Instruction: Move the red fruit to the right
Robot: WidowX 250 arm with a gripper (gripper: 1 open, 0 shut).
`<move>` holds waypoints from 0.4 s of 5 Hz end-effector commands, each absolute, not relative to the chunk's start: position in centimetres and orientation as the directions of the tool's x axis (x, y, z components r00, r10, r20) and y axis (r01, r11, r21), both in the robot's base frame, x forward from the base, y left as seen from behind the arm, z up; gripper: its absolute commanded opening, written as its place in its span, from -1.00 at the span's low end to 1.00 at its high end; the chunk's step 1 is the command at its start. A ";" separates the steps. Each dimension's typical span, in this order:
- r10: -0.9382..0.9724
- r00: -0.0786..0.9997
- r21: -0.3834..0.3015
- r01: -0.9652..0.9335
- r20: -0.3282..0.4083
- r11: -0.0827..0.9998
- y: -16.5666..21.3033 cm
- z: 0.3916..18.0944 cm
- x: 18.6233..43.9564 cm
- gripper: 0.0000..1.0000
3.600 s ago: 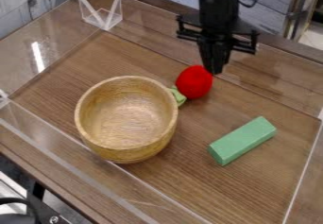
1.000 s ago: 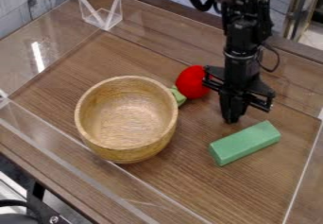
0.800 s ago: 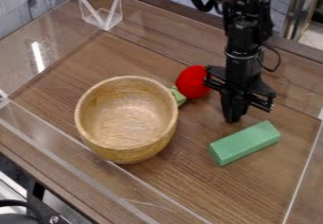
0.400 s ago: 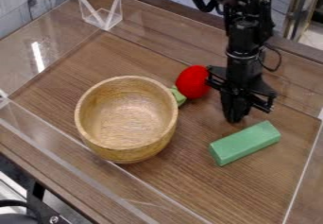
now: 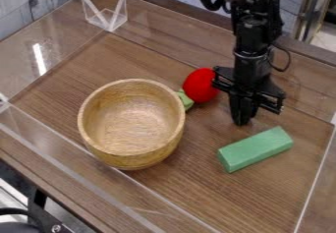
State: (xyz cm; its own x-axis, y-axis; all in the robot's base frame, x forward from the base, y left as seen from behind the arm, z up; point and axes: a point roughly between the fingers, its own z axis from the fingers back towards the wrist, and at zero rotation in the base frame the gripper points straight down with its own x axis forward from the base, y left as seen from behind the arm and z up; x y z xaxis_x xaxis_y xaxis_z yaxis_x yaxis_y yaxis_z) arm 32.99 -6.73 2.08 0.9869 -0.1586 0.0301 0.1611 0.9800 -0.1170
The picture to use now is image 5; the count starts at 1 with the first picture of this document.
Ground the round wooden bowl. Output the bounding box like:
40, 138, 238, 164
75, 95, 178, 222
78, 79, 186, 170

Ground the clear acrylic corner bracket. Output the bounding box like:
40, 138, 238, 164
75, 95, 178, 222
82, 0, 127, 32

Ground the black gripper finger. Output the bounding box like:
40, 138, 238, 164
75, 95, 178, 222
230, 91, 259, 126

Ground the black cable lower left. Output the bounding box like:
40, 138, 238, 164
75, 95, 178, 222
0, 206, 34, 233

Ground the metal table leg background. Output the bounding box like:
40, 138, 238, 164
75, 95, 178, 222
294, 0, 331, 43

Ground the green rectangular block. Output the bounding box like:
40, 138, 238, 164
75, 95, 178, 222
218, 126, 295, 173

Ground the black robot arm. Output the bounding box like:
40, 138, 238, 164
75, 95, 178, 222
200, 0, 287, 126

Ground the red knitted strawberry fruit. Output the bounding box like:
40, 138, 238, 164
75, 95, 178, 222
176, 68, 219, 110

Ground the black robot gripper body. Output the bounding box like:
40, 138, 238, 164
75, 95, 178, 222
212, 53, 287, 114

